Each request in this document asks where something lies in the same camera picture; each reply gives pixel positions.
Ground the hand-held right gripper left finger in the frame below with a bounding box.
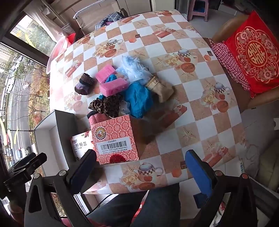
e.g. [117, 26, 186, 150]
[24, 149, 97, 227]

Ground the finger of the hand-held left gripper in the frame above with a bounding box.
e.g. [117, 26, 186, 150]
[8, 152, 36, 172]
[4, 153, 47, 192]

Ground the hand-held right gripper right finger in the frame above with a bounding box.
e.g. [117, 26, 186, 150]
[185, 149, 260, 227]

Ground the grey cardboard box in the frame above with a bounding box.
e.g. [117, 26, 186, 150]
[33, 109, 96, 175]

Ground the pink knitted cloth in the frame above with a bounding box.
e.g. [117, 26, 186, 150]
[88, 113, 109, 126]

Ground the leopard print scrunchie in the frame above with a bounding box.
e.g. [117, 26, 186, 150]
[88, 95, 125, 118]

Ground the white polka dot scrunchie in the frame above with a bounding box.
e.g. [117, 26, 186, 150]
[118, 100, 131, 116]

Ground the pink sponge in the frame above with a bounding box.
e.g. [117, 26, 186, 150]
[95, 65, 116, 84]
[100, 78, 129, 97]

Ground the large blue mesh cloth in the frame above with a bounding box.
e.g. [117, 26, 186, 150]
[123, 82, 154, 119]

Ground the beige knitted sock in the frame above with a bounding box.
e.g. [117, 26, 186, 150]
[145, 76, 175, 103]

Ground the small blue mesh cloth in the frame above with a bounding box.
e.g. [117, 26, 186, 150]
[98, 74, 119, 100]

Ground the light blue fluffy scrunchie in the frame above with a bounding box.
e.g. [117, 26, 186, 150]
[115, 55, 151, 85]

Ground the red patterned carton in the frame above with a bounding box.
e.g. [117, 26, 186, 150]
[90, 115, 139, 165]

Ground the person's jeans leg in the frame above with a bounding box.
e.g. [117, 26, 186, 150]
[86, 183, 181, 227]

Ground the large window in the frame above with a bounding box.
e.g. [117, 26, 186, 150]
[0, 13, 57, 175]

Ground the checked printed tablecloth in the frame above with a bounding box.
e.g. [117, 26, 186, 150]
[47, 10, 246, 195]

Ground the translucent pink basin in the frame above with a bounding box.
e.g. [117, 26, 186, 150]
[46, 36, 72, 75]

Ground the red white gingham cloth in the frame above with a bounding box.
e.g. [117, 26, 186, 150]
[207, 38, 251, 91]

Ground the red plastic basin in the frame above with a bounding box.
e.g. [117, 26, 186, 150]
[65, 33, 77, 44]

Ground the red gold-print cushion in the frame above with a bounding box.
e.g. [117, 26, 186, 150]
[224, 10, 279, 98]

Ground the sheer curtain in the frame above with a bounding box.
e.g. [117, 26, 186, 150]
[26, 4, 66, 43]

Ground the dark plaid cloth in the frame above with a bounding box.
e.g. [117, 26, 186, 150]
[95, 12, 125, 30]

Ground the pink plastic stool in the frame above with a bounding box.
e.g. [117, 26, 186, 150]
[188, 0, 211, 22]

